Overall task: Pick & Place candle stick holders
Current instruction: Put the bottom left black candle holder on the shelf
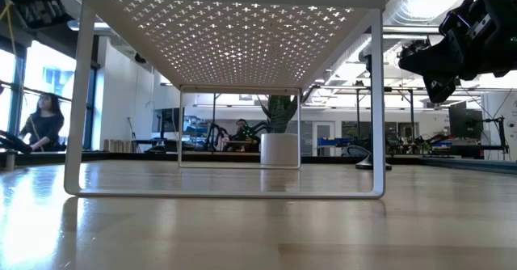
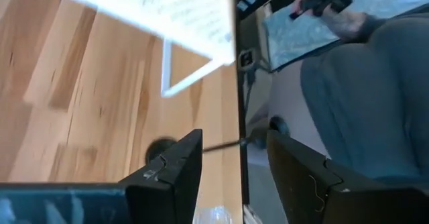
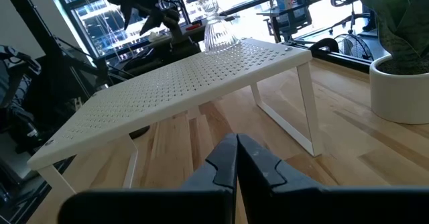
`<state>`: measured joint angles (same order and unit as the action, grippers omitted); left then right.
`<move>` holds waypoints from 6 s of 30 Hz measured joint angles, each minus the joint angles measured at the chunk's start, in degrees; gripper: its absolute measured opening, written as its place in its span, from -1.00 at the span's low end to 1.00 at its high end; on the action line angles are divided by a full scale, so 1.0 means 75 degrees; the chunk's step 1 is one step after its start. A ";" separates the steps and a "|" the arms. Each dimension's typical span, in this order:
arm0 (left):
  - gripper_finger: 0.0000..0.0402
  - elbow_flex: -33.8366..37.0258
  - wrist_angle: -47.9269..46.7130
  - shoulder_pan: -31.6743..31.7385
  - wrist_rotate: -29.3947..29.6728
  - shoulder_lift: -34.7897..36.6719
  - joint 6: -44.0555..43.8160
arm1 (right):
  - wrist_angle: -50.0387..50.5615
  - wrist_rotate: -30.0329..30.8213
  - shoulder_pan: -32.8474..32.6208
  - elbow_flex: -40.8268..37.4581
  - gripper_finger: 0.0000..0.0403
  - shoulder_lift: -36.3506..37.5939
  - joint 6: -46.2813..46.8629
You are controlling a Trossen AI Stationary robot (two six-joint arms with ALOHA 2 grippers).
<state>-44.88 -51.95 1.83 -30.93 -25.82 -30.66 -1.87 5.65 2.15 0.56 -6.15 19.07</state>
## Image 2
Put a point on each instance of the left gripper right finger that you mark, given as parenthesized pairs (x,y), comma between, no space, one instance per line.
(308,190)

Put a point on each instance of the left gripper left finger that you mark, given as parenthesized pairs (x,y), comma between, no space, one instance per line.
(174,183)

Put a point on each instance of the clear glass candle holder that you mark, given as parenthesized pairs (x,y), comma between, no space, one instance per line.
(214,216)

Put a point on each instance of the person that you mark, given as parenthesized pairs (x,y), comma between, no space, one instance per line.
(368,100)

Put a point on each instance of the grey speckled panel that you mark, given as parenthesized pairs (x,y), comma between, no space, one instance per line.
(295,36)

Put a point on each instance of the person's hand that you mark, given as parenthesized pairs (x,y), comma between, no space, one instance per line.
(342,21)

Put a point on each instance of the white perforated metal shelf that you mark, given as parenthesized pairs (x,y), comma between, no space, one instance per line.
(167,9)

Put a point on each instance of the black metal table frame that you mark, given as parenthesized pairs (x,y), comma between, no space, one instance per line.
(242,116)

